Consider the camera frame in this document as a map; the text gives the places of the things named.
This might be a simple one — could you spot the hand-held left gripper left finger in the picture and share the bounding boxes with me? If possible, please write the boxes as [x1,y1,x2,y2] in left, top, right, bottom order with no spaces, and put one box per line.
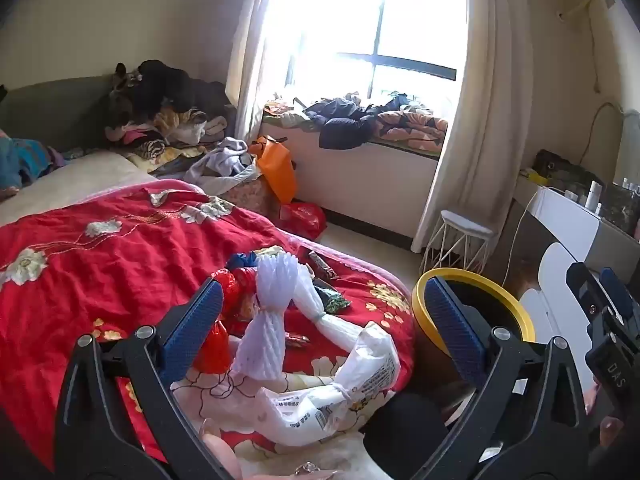
[52,277,236,480]

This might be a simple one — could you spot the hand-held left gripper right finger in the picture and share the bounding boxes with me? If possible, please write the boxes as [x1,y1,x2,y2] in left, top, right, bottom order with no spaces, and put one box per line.
[410,276,591,480]

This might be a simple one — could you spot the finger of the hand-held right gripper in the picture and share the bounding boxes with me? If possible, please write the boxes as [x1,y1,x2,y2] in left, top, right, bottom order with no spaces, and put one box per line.
[567,261,640,411]
[600,266,640,321]

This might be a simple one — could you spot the shiny red foil wrapper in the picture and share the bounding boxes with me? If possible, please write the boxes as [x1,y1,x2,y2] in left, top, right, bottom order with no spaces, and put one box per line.
[192,317,233,376]

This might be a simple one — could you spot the yellow rimmed trash bin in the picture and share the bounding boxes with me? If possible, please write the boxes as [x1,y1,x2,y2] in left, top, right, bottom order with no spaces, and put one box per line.
[411,267,537,411]

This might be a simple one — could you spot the red snack packet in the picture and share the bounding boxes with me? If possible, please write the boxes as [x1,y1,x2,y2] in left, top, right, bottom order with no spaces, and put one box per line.
[212,266,261,322]

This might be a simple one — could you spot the white foam net bundle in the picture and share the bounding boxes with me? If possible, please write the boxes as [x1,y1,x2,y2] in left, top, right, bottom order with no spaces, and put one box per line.
[292,262,373,358]
[232,254,302,382]

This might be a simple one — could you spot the person's right hand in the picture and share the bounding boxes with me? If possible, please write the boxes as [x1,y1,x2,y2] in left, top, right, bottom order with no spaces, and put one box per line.
[582,380,626,453]

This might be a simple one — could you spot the white chair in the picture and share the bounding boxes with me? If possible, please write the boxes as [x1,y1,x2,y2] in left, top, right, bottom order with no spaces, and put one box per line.
[520,242,601,411]

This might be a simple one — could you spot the black organizer box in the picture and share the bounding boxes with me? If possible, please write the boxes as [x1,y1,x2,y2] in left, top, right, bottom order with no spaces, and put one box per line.
[602,182,640,233]

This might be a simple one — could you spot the brown paper bag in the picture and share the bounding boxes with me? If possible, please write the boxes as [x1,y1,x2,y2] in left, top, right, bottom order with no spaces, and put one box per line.
[514,262,543,298]

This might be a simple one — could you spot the white plastic bag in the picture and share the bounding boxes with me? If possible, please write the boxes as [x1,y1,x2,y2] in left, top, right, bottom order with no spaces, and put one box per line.
[254,321,402,447]

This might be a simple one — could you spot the white desk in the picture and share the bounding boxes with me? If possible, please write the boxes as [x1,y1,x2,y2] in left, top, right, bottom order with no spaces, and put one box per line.
[510,175,640,271]

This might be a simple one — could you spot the white bottle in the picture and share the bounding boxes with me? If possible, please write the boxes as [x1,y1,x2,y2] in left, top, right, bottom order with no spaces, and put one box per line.
[582,180,604,208]

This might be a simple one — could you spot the red floral blanket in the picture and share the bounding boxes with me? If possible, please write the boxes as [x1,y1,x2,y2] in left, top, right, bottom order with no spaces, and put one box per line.
[0,180,418,480]

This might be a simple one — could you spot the green pea snack packet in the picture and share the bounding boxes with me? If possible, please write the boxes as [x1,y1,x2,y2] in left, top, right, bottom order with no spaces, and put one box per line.
[314,284,355,315]

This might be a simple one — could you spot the dark bag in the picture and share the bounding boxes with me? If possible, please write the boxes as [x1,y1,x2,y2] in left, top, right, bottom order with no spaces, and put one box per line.
[532,149,586,188]

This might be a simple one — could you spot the white framed mirror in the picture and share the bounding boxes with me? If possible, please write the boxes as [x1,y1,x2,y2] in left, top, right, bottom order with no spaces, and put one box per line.
[617,110,640,186]

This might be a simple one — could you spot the brown snack bar wrapper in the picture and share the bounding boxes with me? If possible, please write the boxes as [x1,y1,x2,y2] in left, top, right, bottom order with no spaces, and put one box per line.
[306,249,340,281]

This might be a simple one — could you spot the red plastic bag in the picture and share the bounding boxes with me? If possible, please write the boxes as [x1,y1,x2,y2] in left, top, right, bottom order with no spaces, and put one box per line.
[277,202,328,241]

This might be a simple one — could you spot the white window seat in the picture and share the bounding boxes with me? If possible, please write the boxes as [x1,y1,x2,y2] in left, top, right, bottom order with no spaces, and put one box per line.
[262,110,443,238]

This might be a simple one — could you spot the pale clothes heap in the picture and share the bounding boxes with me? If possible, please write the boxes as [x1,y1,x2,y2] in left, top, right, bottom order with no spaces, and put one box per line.
[184,136,261,196]

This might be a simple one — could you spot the orange bag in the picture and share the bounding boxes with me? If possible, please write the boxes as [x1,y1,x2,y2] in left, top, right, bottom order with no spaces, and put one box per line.
[250,135,298,203]

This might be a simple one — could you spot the beige bed sheet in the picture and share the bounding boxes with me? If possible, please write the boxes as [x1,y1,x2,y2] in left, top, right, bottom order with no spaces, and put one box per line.
[0,152,156,228]

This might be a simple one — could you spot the wide cream curtain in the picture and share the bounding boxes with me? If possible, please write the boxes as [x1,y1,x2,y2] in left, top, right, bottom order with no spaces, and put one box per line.
[410,0,538,256]

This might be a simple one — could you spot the dark navy jacket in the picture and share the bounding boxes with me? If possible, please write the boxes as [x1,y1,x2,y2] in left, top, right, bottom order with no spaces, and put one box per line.
[305,97,376,151]

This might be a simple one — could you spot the colourful blue cloth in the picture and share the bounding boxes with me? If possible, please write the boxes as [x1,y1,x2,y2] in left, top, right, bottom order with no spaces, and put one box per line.
[0,130,68,198]

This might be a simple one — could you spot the pile of clothes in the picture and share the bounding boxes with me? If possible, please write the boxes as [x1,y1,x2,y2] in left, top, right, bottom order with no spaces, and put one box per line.
[104,59,237,163]

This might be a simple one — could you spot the grey green headboard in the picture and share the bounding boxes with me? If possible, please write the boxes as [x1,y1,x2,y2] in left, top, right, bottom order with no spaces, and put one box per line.
[0,76,126,158]

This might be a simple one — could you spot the narrow cream curtain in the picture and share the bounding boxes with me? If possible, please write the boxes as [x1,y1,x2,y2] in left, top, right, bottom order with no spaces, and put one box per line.
[225,0,281,143]

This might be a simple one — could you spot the air conditioner pipe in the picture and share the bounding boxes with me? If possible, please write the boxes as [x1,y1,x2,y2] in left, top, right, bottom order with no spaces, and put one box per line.
[557,0,601,23]

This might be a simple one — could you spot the window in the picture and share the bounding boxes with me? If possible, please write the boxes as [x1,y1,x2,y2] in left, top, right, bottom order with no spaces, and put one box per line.
[270,0,463,101]

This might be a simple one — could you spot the white wire stool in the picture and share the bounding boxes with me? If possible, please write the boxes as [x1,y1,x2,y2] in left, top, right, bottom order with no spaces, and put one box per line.
[420,210,493,276]

